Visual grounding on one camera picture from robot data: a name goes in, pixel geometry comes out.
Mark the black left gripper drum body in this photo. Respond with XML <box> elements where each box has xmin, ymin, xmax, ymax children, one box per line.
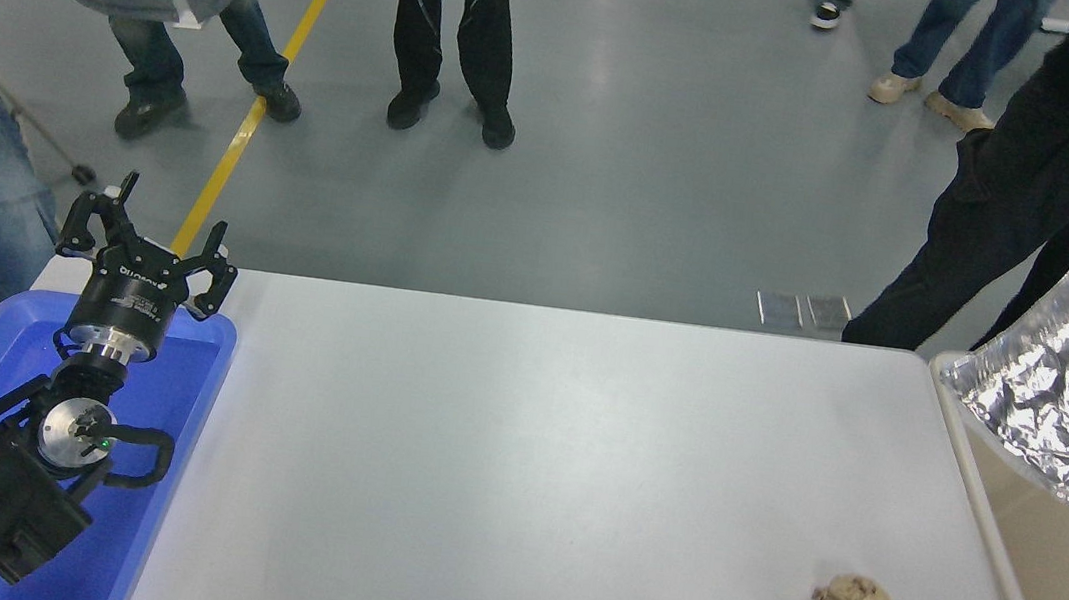
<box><xmin>64</xmin><ymin>233</ymin><xmax>201</xmax><ymax>360</ymax></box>

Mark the foil plate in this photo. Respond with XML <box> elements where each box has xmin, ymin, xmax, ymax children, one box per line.
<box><xmin>925</xmin><ymin>240</ymin><xmax>1069</xmax><ymax>509</ymax></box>

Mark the metal floor plate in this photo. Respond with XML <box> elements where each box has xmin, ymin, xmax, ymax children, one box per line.
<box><xmin>803</xmin><ymin>292</ymin><xmax>855</xmax><ymax>334</ymax></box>
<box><xmin>754</xmin><ymin>289</ymin><xmax>808</xmax><ymax>331</ymax></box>

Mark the blue plastic tray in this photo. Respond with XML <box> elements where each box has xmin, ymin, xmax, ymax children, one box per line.
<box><xmin>0</xmin><ymin>283</ymin><xmax>241</xmax><ymax>600</ymax></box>

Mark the white wheeled chair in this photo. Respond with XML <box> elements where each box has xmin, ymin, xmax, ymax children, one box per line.
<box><xmin>0</xmin><ymin>12</ymin><xmax>115</xmax><ymax>189</ymax></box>

